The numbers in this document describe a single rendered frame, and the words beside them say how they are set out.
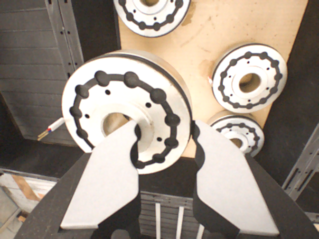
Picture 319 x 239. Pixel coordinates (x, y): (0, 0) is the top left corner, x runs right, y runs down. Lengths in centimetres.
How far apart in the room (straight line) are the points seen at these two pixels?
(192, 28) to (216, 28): 3
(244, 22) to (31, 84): 41
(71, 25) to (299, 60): 29
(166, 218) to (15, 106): 52
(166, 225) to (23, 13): 65
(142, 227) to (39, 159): 41
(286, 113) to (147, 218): 49
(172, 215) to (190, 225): 7
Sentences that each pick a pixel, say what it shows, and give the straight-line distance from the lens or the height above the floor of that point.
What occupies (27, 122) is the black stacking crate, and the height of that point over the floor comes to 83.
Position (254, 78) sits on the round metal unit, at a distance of 29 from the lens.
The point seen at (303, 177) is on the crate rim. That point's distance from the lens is 30.
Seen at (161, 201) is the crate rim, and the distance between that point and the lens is 32.
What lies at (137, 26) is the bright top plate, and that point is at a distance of 25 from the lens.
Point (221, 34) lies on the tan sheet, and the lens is 28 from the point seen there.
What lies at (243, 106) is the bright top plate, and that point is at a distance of 28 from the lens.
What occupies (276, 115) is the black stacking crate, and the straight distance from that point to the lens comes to 32.
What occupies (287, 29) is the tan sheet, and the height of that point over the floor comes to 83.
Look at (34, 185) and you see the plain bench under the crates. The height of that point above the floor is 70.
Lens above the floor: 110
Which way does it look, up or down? 59 degrees down
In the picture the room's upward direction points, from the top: 162 degrees counter-clockwise
